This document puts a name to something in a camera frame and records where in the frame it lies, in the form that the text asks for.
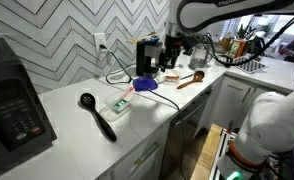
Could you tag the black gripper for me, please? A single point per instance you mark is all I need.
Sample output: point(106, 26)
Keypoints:
point(173, 46)

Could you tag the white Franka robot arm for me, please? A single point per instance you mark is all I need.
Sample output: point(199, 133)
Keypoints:
point(273, 123)

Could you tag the small lunchbox with red food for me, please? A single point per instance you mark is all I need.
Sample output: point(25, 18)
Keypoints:
point(168, 81)

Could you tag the brown wooden spoon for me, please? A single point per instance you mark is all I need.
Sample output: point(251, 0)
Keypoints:
point(191, 81)

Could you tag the light wooden spoon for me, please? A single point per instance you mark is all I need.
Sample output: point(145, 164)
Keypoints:
point(141, 38)

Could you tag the clear plastic lunchbox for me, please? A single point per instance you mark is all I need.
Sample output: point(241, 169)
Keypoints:
point(111, 111)

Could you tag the black slotted spoon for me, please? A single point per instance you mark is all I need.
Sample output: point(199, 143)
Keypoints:
point(98, 118)

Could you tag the black coffee maker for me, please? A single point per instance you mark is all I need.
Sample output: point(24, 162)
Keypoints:
point(146, 58)

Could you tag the clear glass pitcher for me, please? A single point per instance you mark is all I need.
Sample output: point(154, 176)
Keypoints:
point(197, 60)

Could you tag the small red orange object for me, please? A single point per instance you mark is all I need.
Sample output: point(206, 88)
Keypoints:
point(131, 89)

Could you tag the green and white packet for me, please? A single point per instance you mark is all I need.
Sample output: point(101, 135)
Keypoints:
point(121, 105)

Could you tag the orange and green food packet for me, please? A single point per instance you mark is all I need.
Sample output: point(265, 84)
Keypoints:
point(236, 48)

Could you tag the black and white patterned mat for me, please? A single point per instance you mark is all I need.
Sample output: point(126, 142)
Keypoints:
point(251, 66)

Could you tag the green potted plant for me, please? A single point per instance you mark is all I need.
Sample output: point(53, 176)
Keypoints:
point(245, 31)

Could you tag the white metal robot stand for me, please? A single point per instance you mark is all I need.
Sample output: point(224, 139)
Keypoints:
point(220, 150)

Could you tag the black microwave oven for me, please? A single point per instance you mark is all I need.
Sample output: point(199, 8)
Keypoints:
point(12, 110)

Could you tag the white wall outlet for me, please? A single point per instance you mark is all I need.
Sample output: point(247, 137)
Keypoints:
point(100, 40)

